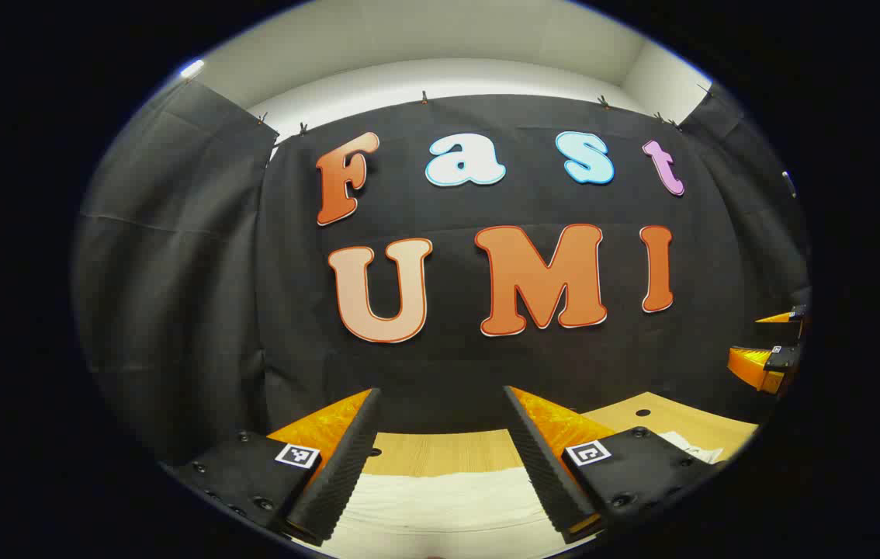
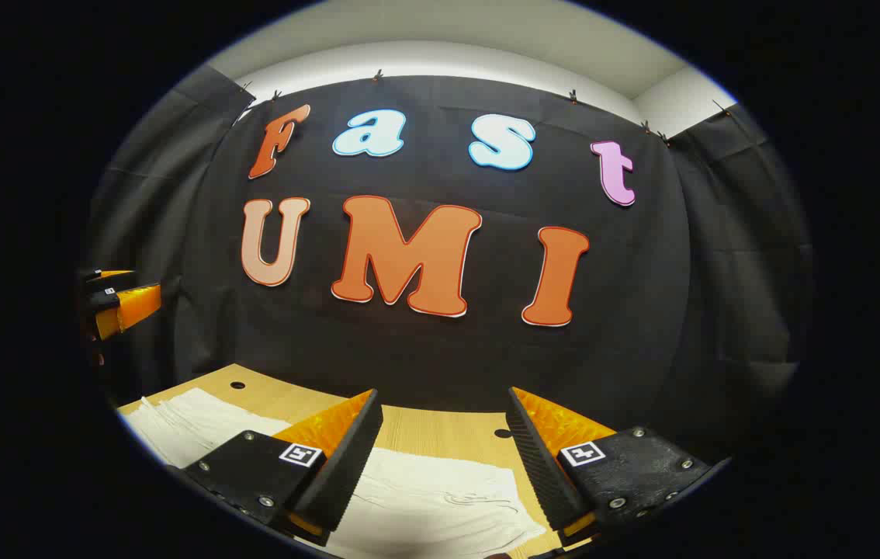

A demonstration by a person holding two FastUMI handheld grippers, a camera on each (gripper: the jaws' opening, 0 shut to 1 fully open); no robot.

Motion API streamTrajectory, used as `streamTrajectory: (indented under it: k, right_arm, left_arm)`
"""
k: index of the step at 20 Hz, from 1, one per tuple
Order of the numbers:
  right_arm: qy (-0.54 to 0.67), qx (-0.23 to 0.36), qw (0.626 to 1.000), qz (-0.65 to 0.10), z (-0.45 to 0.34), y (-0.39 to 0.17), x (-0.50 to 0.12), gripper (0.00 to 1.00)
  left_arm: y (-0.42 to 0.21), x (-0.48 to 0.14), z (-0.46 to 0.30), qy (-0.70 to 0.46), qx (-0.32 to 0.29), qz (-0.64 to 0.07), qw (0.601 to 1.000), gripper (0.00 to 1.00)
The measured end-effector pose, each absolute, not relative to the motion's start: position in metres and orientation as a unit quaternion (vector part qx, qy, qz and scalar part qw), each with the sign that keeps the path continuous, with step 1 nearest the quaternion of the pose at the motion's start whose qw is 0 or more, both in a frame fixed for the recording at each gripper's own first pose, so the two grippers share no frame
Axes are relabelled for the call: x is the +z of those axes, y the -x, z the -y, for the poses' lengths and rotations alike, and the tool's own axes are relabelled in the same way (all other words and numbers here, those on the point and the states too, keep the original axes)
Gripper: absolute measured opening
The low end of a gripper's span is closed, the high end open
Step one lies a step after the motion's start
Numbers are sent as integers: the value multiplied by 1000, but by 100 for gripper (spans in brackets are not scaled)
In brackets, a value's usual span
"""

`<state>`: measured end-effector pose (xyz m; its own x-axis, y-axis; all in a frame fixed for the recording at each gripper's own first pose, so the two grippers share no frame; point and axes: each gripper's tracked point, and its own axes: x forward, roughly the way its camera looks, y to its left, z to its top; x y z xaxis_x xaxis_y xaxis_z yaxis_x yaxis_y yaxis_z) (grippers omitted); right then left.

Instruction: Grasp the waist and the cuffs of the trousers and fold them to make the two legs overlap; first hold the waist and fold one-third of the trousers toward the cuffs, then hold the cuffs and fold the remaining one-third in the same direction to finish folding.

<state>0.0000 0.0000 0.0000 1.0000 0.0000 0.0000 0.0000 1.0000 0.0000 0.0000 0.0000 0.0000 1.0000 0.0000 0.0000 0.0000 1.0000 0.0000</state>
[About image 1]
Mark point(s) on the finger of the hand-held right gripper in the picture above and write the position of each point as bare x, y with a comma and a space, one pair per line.
799, 314
783, 359

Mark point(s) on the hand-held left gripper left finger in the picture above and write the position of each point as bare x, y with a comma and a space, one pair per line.
343, 466

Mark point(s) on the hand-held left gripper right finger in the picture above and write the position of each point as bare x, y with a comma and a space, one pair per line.
541, 466

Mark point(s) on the white jeans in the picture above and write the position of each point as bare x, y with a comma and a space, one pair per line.
440, 505

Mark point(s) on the black backdrop cloth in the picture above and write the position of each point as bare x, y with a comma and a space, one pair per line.
455, 365

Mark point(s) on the ceiling light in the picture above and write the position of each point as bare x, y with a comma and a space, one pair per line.
192, 69

